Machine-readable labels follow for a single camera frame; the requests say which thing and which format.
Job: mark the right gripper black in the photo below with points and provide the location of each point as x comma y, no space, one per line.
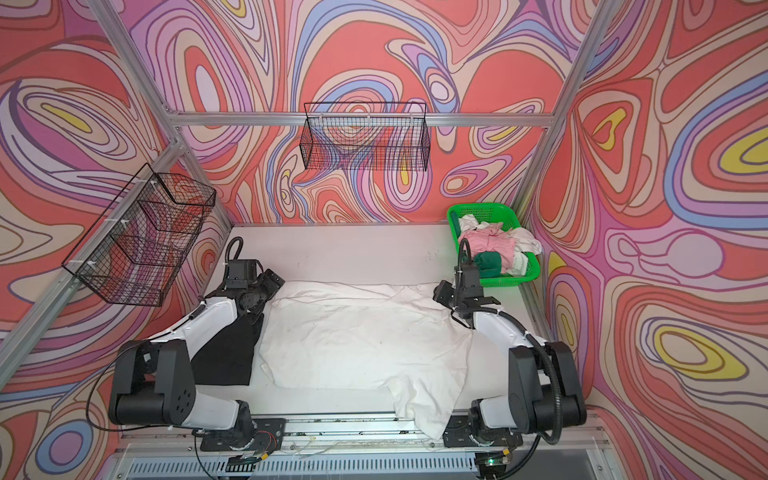
441,293

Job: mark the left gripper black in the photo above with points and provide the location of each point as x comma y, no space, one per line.
273,285

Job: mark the white t shirt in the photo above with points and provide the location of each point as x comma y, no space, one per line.
334,336

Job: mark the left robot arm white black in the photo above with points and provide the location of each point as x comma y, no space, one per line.
158,381

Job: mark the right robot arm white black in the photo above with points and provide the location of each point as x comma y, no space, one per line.
543,393

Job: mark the green garment in basket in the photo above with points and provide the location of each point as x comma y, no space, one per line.
489,264

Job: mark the pink t shirt in basket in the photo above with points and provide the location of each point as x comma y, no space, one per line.
492,239

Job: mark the folded black t shirt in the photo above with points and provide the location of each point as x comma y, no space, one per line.
227,359

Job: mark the white garment in basket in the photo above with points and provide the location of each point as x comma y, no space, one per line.
526,243

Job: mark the green plastic basket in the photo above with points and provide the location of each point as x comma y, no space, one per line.
492,213

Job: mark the black wire basket left wall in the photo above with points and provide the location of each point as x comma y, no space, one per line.
137,259

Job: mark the black wire basket wall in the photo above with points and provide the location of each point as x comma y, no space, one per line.
137,259
365,136

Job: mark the aluminium frame right post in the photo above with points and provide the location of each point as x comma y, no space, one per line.
595,34

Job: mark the aluminium frame post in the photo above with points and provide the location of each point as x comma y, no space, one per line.
108,19
595,34

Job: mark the aluminium frame left diagonal bar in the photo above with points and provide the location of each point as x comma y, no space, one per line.
19,342

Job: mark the black wire basket back wall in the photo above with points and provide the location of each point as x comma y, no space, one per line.
365,136

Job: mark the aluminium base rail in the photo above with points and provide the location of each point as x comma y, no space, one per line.
366,446

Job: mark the aluminium frame left post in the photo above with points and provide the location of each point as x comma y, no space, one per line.
108,19

